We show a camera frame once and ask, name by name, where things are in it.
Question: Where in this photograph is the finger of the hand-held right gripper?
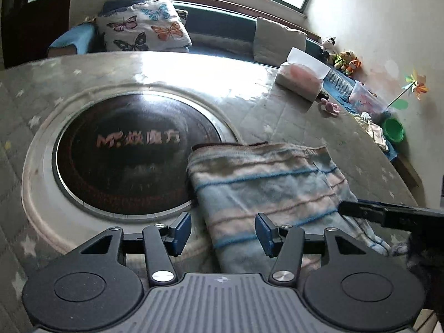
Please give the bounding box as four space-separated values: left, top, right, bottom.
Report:
338 200 444 231

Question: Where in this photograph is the small pink toy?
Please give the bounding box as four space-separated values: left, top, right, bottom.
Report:
319 98 341 116

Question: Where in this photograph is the light blue cushion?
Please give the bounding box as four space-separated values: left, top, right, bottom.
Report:
49 24 98 54

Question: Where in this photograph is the blue striped towel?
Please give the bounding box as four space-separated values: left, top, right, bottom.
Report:
187 141 392 274

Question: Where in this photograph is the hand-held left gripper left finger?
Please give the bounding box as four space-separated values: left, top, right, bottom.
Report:
79 211 192 288

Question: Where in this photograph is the round built-in induction cooker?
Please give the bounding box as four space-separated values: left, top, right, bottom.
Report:
51 89 224 216

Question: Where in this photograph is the white tissue pack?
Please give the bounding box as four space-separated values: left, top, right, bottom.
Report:
274 47 330 101

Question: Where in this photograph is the colourful pinwheel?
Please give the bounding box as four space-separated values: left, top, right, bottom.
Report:
387 69 430 108

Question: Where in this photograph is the clear plastic storage box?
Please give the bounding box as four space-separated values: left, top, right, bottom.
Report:
348 80 389 115

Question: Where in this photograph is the grey pillow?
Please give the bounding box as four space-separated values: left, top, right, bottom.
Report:
253 17 307 66

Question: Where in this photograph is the white cloth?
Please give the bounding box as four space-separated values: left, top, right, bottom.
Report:
361 111 389 151

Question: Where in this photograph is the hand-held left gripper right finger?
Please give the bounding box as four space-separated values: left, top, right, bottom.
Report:
255 213 367 287

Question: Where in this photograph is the butterfly print pillow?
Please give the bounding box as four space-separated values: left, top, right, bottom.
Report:
95 0 192 53

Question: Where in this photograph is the brown plush toy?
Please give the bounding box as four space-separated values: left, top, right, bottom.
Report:
333 50 354 72

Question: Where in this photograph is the dark wooden door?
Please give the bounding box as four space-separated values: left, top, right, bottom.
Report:
0 0 75 70

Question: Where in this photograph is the green bowl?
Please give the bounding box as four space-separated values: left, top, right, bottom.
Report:
383 117 406 143

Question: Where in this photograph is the orange plush toy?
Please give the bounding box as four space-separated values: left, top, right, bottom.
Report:
343 59 362 77

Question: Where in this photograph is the dark blue sofa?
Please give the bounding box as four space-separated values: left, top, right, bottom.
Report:
47 0 399 162

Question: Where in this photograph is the grey quilted star table cover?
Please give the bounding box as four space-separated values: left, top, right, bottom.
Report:
0 51 420 333

